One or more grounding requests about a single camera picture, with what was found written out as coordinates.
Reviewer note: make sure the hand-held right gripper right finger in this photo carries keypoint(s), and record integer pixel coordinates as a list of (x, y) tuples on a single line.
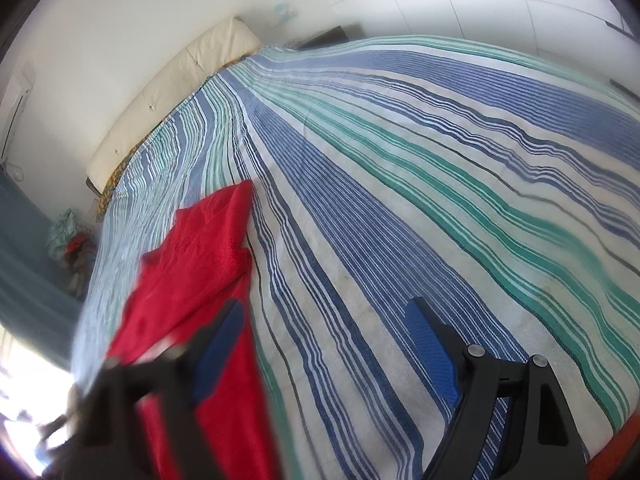
[(432, 350)]

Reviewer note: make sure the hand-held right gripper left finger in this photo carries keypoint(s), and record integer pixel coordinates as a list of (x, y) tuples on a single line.
[(217, 355)]

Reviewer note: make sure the red sweater with white rabbit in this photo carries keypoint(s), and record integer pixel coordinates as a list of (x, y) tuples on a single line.
[(200, 260)]

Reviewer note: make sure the pile of colourful clothes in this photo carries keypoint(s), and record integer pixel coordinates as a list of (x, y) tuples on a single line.
[(70, 250)]

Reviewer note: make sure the blue green striped bedspread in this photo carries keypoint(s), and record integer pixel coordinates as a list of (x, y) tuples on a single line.
[(400, 210)]

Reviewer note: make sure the yellow patterned pillow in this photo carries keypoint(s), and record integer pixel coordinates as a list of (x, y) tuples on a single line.
[(106, 200)]

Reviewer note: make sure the orange textured cloth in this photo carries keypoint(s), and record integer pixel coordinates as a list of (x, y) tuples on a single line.
[(600, 470)]

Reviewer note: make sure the blue curtain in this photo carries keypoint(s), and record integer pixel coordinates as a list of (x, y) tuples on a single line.
[(30, 260)]

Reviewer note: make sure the cream padded headboard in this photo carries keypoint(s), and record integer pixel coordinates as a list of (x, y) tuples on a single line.
[(165, 90)]

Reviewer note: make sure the dark wooden nightstand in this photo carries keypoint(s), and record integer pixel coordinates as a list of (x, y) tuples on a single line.
[(330, 37)]

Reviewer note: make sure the white wardrobe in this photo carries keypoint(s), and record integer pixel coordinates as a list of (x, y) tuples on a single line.
[(500, 0)]

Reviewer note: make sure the wall switch panel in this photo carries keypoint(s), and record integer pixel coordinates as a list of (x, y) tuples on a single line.
[(282, 14)]

